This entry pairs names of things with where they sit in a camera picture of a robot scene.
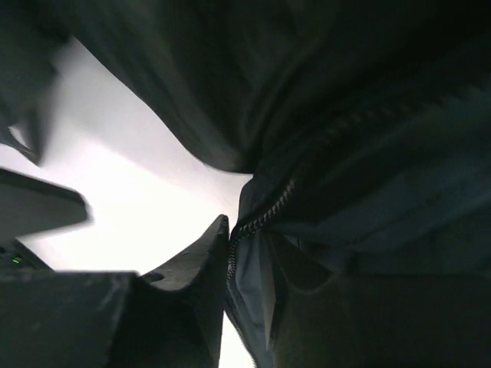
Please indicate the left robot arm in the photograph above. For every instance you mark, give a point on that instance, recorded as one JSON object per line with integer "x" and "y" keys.
{"x": 30, "y": 206}

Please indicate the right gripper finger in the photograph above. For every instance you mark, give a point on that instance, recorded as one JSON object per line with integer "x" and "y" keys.
{"x": 171, "y": 317}

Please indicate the dark grey zip jacket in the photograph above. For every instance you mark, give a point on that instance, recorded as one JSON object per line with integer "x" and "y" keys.
{"x": 363, "y": 237}

